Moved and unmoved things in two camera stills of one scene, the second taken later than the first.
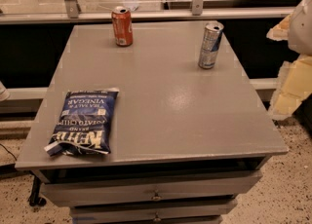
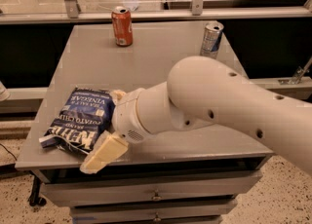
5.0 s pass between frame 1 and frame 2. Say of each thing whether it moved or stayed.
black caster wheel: stayed
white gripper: moved
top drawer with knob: stayed
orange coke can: stayed
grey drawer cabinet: stayed
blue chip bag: moved
